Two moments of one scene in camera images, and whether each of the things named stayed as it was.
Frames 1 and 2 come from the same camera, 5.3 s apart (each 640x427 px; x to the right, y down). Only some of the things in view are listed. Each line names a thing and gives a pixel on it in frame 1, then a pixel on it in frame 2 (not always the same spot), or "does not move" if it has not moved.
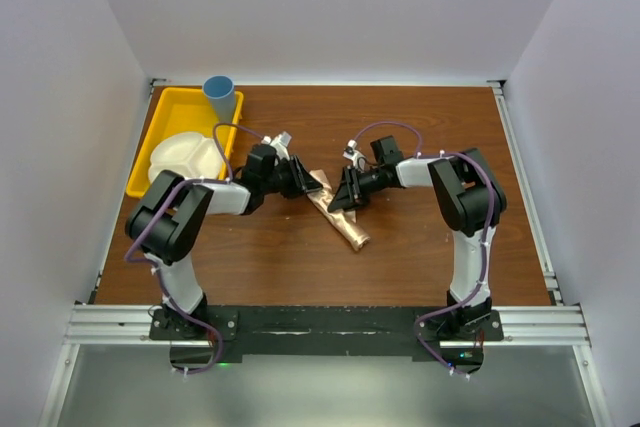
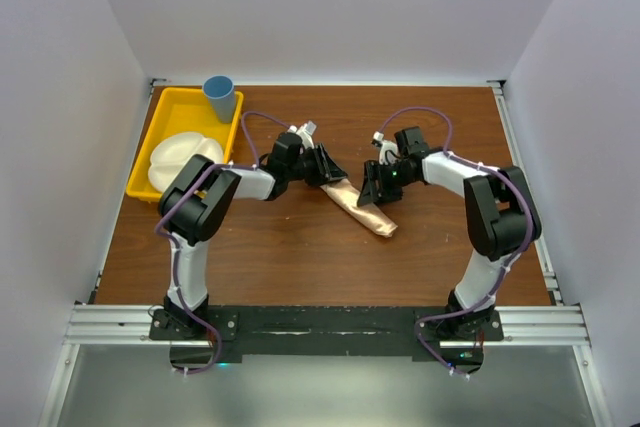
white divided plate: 193,155 does not move
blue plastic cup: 221,91 does not move
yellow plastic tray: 183,110 does not move
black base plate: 216,337 does not move
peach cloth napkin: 344,219 → 370,214
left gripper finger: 307,182 → 333,170
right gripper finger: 346,194 → 371,188
